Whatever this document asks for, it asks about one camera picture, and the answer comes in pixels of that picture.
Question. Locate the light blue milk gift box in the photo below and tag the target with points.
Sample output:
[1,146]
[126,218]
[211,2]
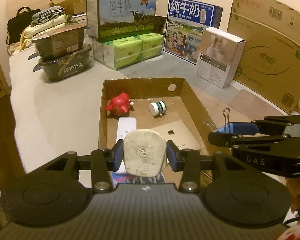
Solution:
[120,15]

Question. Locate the dark blue milk carton box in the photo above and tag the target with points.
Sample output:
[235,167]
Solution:
[190,25]

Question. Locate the small brown cardboard box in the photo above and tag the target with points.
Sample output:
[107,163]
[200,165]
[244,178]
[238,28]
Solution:
[70,0]

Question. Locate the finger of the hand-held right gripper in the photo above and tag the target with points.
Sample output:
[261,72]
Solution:
[242,128]
[222,140]

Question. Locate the black laptop bag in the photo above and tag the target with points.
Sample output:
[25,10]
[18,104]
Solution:
[17,25]

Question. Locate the blue binder clip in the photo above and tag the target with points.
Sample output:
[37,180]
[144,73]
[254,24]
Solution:
[221,129]

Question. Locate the red round toy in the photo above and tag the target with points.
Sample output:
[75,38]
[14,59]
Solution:
[118,103]

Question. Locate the gold square plate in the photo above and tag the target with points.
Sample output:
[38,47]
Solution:
[180,135]

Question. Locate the red and white clothing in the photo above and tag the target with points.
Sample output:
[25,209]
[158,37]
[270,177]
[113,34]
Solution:
[295,233]

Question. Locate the person's right hand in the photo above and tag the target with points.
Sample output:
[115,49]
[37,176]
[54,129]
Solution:
[296,195]

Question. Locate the white product box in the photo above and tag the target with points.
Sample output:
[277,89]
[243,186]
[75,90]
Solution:
[220,55]

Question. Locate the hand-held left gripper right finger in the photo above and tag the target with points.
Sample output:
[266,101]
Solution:
[171,156]

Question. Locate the white bottle with green band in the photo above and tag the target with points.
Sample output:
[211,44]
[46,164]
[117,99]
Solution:
[157,108]

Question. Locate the black instant meal bowl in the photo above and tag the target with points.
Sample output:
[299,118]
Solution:
[65,65]
[60,42]

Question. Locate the blue tissue packet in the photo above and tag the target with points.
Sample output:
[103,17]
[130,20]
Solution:
[140,178]

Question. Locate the white fused plug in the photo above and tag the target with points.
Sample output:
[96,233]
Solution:
[145,152]

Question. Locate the white remote control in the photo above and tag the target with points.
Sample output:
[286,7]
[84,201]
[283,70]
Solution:
[127,127]

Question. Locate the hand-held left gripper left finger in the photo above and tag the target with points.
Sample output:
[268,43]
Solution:
[118,155]

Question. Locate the folded grey towels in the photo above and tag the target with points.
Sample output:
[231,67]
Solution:
[48,13]

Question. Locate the shallow cardboard tray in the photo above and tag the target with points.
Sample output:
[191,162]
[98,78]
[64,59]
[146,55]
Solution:
[185,100]

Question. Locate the green tissue pack bundle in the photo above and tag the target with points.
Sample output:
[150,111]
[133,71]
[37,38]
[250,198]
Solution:
[130,50]

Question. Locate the dark green box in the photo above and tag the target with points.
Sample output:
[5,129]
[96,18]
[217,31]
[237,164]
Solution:
[162,24]

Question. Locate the large brown cardboard box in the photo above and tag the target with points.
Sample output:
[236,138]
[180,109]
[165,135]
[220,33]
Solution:
[270,50]

